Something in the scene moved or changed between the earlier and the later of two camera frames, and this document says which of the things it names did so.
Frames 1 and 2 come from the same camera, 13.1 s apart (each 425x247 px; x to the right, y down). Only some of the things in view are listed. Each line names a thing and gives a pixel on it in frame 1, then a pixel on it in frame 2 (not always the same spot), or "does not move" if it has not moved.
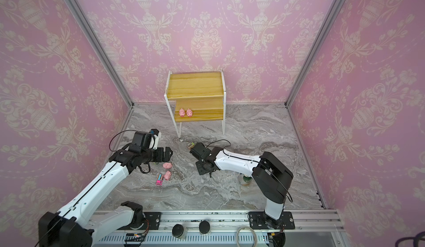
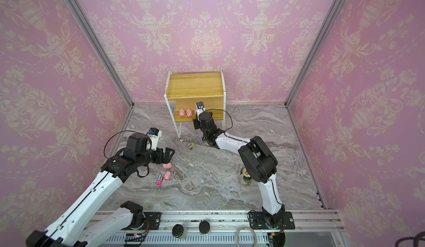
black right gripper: x=200 y=169 → x=197 y=123
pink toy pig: x=181 y=112 does not move
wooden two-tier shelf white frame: x=193 y=96 does not move
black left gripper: x=161 y=157 does not move
